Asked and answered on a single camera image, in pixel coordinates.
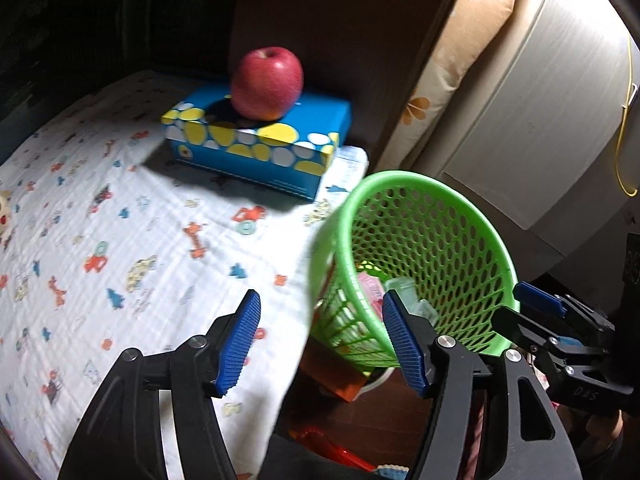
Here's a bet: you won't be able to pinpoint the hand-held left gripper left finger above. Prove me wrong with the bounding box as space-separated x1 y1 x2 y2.
57 289 262 480

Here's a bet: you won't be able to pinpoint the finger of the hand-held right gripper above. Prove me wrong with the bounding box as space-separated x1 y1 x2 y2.
491 306 607 362
513 281 616 333

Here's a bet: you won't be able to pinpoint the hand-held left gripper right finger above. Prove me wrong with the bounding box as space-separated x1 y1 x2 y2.
381 290 583 480

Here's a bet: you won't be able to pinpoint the pink white wrapper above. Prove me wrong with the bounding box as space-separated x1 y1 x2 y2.
357 270 388 321

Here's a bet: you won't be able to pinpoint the green mesh plastic basket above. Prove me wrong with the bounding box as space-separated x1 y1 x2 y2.
307 170 521 370

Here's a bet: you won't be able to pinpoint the white bucket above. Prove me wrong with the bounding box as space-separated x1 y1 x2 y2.
360 367 396 396

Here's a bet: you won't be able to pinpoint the orange box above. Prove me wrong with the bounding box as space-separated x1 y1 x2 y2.
300 340 371 403

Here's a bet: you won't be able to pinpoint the red plastic item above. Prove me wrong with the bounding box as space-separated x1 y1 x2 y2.
287 425 376 473

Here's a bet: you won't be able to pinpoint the white printed blanket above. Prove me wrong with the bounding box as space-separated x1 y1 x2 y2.
0 70 371 476

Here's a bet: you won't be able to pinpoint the blue yellow dotted tissue box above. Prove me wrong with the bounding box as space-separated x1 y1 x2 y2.
161 85 352 204

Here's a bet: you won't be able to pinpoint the white cabinet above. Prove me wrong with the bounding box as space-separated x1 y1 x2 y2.
415 0 640 271

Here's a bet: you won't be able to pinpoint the red apple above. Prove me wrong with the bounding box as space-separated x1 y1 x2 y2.
230 46 305 121

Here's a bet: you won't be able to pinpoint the beige pillow orange flower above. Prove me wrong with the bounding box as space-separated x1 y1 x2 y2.
397 0 523 171

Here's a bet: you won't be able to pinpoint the yellow cable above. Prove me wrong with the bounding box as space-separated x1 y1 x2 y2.
614 35 640 197

